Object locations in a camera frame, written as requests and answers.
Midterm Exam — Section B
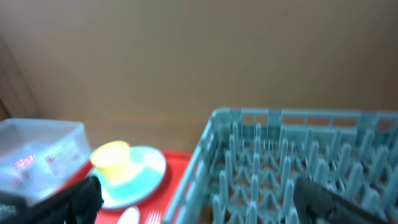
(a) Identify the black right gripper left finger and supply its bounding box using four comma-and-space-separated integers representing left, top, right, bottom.
1, 176, 103, 224

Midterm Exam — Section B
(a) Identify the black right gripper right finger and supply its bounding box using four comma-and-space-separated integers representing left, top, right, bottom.
293, 177, 388, 224

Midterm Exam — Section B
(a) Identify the white plastic spoon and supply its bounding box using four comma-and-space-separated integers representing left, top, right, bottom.
117, 206, 141, 224

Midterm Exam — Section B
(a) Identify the white plastic fork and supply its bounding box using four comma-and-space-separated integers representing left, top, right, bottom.
144, 210, 162, 224

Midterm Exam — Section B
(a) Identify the grey dishwasher rack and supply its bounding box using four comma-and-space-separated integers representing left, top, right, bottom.
163, 108, 397, 223

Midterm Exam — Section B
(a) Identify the yellow plastic cup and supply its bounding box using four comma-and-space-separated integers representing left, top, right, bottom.
90, 141, 131, 185

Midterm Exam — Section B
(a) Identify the clear plastic bin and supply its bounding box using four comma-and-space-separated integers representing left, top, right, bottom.
1, 118, 91, 204

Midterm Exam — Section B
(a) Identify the red serving tray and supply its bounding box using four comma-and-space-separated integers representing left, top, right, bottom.
60, 150, 192, 224

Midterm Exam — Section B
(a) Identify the light blue plate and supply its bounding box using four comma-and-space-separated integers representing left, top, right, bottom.
89, 146, 167, 210

